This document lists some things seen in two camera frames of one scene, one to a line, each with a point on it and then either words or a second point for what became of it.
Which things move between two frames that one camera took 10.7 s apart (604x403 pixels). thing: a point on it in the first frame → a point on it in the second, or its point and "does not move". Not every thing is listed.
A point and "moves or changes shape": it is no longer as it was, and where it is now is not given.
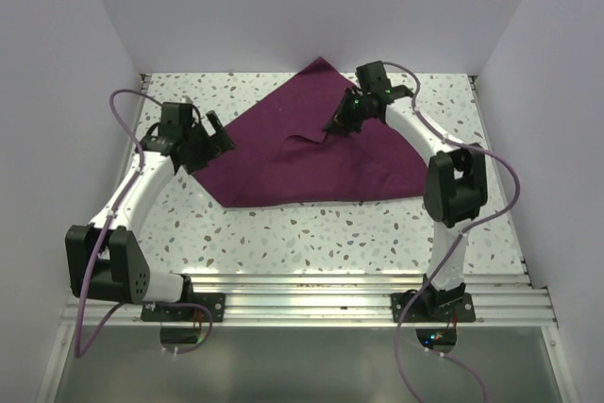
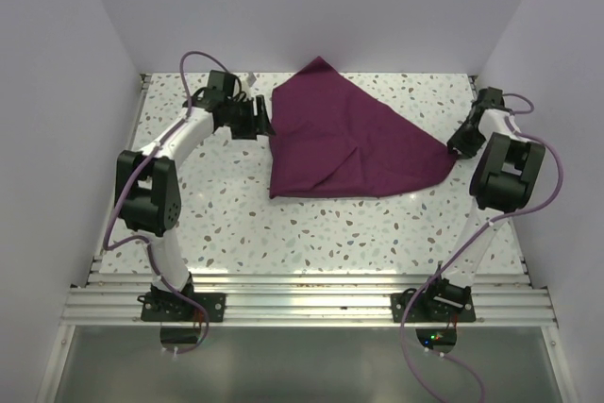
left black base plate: x=216 y=302 does not move
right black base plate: x=433 y=307 does not move
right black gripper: x=335 y=125 → x=466 y=151
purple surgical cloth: x=284 y=151 moves or changes shape
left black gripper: x=215 y=143 → x=256 y=125
